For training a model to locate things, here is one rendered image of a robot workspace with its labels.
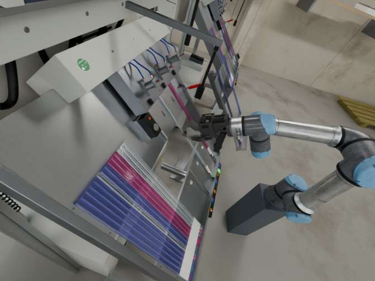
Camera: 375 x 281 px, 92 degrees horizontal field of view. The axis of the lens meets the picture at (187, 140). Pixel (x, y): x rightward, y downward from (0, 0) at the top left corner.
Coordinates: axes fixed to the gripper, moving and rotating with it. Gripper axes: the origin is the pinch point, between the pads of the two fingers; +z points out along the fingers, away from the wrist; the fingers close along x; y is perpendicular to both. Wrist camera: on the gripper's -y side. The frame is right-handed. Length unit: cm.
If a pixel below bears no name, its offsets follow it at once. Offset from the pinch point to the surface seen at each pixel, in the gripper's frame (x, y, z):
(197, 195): 15.8, -22.3, -3.1
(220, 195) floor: -36, -106, 11
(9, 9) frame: 38, 50, -7
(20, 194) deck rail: 49, 29, 6
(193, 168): 7.8, -13.7, -1.4
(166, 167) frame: -21, -48, 40
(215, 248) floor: 9, -108, 9
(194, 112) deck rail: -19.0, -0.9, 1.2
